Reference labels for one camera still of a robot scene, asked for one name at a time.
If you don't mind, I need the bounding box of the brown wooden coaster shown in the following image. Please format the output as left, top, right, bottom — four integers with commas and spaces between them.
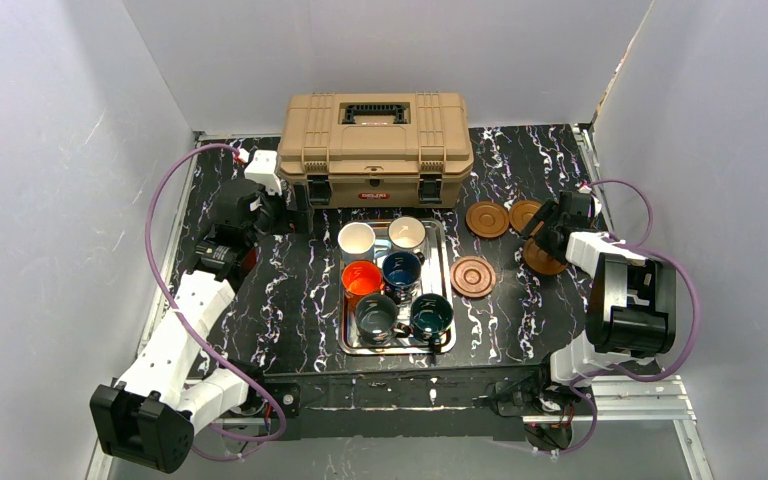
508, 200, 542, 233
450, 256, 497, 299
523, 238, 567, 276
466, 201, 509, 239

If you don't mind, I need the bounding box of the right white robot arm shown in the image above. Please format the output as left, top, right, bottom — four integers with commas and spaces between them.
509, 191, 676, 385

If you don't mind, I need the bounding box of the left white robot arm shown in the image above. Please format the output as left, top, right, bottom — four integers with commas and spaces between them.
89, 174, 300, 473

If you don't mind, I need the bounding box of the white cup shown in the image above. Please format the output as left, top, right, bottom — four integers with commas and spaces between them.
337, 222, 376, 265

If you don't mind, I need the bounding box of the orange cup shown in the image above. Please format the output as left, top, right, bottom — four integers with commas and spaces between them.
341, 260, 383, 311

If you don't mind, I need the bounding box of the cream cup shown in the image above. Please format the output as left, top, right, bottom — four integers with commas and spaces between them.
387, 216, 427, 256

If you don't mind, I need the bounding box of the navy blue cup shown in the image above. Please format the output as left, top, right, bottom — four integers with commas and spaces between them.
381, 251, 425, 304

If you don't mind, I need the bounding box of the dark grey cup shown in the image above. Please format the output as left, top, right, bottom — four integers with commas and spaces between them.
355, 293, 413, 345

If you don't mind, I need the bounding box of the teal cup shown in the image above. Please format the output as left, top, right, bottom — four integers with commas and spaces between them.
409, 293, 454, 354

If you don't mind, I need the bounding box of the tan plastic toolbox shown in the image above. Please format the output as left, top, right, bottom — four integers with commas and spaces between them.
277, 92, 474, 209

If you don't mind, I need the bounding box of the stainless steel tray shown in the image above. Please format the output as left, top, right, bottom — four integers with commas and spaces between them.
337, 218, 453, 356

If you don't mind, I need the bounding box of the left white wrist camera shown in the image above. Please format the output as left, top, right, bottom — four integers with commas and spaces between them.
244, 149, 283, 195

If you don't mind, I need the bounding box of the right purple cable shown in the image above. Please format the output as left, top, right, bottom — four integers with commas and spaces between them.
542, 178, 702, 458

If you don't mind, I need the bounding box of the aluminium frame rail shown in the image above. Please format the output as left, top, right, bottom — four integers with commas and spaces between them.
95, 374, 713, 480

